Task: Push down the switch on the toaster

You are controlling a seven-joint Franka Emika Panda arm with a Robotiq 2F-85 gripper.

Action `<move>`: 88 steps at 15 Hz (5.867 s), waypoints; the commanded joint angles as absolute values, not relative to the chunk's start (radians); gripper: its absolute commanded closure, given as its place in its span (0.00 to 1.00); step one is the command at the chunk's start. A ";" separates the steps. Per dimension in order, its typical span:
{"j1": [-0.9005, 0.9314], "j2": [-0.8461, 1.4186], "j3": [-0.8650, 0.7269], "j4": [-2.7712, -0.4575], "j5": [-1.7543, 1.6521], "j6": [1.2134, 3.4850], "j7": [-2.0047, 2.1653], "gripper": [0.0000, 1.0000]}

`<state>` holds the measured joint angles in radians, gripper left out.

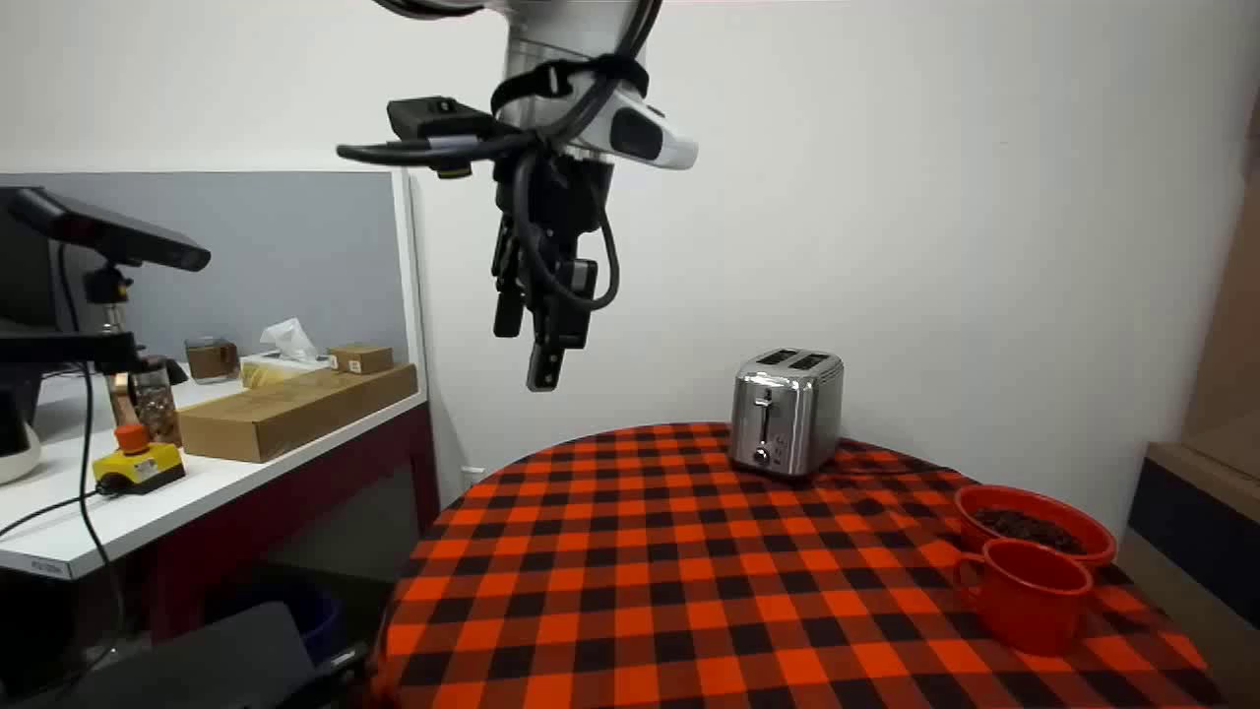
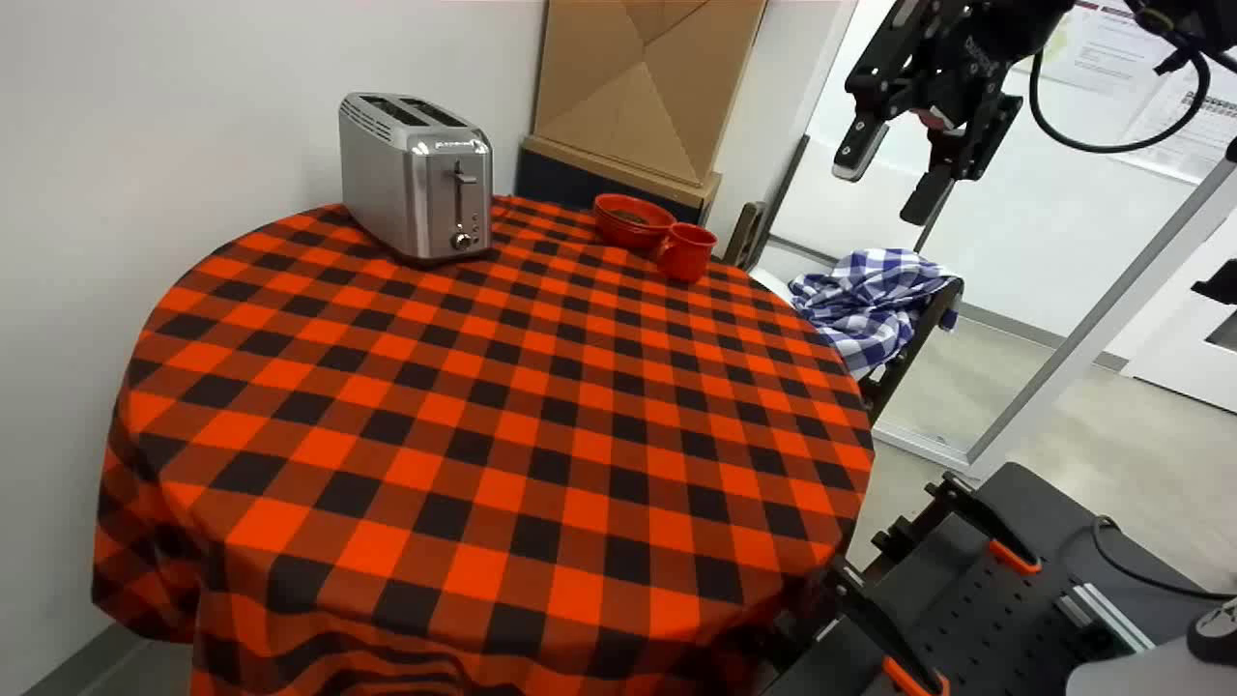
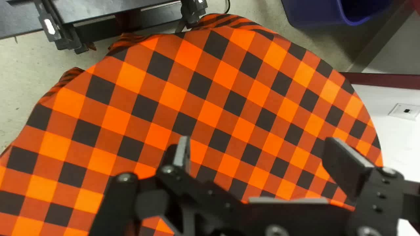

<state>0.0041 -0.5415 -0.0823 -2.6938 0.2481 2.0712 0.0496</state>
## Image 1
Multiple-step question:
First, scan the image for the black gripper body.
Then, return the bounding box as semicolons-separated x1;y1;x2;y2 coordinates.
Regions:
494;154;615;307

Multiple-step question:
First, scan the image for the silver two-slot toaster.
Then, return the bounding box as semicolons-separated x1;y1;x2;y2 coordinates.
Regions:
728;352;845;482

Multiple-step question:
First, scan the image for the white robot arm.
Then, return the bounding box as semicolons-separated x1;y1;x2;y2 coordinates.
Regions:
362;0;699;391

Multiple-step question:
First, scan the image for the small brown cardboard box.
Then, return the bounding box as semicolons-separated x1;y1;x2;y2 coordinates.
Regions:
330;342;396;374

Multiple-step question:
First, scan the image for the white tissue box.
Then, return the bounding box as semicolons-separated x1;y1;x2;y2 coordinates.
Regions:
241;319;330;391

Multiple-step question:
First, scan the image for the orange black checkered tablecloth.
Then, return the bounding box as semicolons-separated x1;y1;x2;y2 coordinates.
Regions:
365;423;1220;709

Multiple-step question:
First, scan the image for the flat cardboard box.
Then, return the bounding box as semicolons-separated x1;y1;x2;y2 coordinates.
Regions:
179;366;419;460

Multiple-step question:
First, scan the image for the yellow emergency stop button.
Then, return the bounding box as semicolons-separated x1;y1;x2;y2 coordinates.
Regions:
92;424;186;495

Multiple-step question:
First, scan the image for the red bowl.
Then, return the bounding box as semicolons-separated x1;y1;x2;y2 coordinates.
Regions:
953;485;1119;571

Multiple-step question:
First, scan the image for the white side desk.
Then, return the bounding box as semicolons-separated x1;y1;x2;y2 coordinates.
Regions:
0;393;439;641

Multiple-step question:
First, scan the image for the red mug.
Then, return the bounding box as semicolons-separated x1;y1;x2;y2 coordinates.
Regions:
953;541;1095;654

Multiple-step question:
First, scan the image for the wooden cabinet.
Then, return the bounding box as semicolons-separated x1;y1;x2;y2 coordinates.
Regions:
1124;143;1260;672

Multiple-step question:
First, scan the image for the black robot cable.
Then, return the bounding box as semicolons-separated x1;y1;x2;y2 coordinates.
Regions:
507;0;667;315

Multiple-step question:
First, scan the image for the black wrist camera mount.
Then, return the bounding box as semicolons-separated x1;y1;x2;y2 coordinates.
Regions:
338;95;506;176

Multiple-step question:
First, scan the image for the black camera on stand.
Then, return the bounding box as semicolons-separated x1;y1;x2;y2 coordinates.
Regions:
0;183;216;458

